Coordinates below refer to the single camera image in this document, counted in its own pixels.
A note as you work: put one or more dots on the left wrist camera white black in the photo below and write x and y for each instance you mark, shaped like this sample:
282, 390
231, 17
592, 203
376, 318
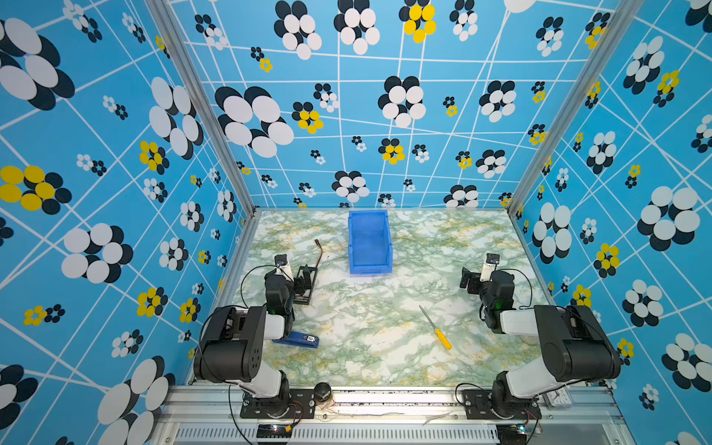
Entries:
283, 267

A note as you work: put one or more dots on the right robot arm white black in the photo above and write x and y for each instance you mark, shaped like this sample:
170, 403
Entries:
574, 348

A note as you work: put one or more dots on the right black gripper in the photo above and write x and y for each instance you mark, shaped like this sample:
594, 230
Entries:
470, 279

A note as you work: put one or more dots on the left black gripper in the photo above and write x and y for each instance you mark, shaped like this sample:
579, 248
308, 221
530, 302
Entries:
301, 284

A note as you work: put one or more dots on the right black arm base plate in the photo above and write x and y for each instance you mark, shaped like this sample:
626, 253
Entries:
481, 404

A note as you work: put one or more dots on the left green circuit board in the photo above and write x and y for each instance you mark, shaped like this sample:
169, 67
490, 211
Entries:
274, 431

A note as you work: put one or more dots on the brown bent hex key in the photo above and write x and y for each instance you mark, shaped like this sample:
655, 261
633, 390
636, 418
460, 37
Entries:
321, 253

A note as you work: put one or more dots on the blue black stapler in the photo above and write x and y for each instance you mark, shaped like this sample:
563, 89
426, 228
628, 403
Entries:
301, 340

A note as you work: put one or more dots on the right green circuit board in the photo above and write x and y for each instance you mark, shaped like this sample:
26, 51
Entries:
512, 435

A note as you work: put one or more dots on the green circuit board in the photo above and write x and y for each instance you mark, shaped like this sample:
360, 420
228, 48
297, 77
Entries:
512, 435
274, 431

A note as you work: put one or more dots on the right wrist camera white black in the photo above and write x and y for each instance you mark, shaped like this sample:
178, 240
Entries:
490, 265

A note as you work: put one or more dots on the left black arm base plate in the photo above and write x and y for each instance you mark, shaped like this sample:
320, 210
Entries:
289, 403

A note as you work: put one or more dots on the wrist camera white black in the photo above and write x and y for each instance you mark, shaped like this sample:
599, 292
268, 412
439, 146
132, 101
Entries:
490, 265
283, 267

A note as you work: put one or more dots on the yellow handled screwdriver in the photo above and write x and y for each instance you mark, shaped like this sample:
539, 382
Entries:
440, 335

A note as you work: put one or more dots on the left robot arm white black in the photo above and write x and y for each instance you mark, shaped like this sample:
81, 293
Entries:
230, 349

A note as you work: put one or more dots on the blue plastic bin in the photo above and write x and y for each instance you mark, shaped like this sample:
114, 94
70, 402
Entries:
370, 244

